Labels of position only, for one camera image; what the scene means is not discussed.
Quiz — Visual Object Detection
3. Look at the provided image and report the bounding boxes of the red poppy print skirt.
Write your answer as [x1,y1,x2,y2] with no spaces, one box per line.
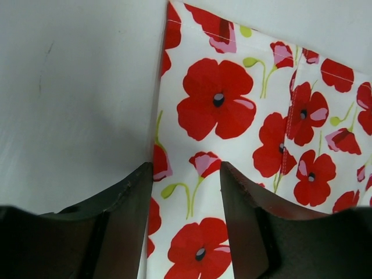
[146,1,371,278]

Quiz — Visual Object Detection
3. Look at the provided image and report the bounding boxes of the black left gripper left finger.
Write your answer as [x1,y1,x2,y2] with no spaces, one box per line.
[1,163,153,278]

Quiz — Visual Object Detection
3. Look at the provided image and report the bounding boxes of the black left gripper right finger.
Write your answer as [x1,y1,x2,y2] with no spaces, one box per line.
[220,162,371,278]

